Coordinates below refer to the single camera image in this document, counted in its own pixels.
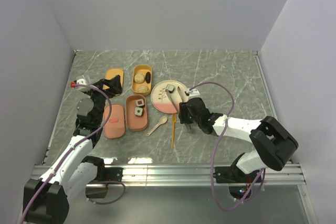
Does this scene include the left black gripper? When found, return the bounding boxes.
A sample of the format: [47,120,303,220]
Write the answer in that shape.
[85,75,121,124]

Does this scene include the metal tongs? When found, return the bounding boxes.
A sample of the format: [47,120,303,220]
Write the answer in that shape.
[166,86,194,132]

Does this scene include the steamed bun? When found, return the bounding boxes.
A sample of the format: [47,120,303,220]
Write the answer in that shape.
[138,85,149,93]
[134,73,145,84]

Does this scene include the yellow sushi roll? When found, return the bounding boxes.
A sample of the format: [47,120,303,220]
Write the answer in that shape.
[165,84,175,93]

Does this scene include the red sushi roll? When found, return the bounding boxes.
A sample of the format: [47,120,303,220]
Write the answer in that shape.
[135,99,145,108]

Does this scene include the black sea cucumber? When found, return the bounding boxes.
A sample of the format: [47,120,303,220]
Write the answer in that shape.
[145,72,151,83]

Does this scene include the green sushi roll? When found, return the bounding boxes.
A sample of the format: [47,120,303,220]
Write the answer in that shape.
[134,107,144,116]

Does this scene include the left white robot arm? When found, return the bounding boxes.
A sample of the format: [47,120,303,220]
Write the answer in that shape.
[19,75,123,223]

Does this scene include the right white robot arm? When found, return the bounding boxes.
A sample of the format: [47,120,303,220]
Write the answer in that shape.
[178,98,299,184]

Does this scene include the orange lunch box lid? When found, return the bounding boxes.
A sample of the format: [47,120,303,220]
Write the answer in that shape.
[103,68,124,98]

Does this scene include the orange lunch box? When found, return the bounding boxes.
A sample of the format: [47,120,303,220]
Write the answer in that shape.
[132,65,153,96]

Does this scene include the pink lunch box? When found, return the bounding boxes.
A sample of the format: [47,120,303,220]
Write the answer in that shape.
[125,94,148,131]

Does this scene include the pink lunch box lid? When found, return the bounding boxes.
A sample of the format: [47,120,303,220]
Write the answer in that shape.
[103,104,125,139]

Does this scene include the orange plastic fork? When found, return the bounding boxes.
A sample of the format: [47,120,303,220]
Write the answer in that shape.
[171,113,177,148]

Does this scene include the beige spoon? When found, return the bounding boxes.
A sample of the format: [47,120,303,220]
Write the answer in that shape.
[146,116,167,136]

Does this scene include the pink and cream plate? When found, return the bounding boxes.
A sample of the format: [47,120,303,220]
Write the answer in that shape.
[151,80,187,114]

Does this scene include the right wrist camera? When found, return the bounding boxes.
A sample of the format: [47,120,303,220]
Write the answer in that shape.
[184,89,201,100]

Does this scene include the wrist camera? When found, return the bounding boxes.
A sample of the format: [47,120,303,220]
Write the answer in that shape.
[70,75,91,90]
[184,89,201,100]

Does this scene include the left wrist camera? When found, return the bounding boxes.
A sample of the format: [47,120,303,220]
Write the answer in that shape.
[70,75,91,90]

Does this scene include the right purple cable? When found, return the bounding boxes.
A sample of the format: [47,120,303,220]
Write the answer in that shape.
[189,81,266,212]

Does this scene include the purple cable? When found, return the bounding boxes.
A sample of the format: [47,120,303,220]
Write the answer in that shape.
[19,83,126,224]
[189,81,266,212]

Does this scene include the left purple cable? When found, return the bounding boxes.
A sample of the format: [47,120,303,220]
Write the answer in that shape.
[19,83,126,224]

